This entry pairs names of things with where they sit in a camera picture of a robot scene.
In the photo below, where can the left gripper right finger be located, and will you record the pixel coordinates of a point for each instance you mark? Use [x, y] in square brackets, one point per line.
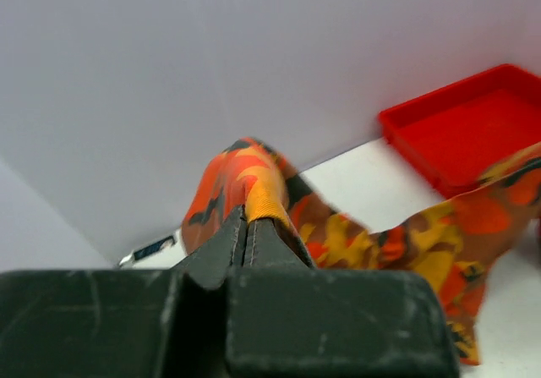
[286, 319]

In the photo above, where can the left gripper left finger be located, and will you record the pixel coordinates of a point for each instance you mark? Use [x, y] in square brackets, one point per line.
[121, 323]

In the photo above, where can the orange camouflage trousers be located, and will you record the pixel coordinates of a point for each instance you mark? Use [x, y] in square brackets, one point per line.
[453, 244]

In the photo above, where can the small label sticker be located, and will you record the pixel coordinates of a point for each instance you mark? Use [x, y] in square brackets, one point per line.
[148, 250]

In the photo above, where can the red plastic bin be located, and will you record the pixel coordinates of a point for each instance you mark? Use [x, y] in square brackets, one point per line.
[451, 135]

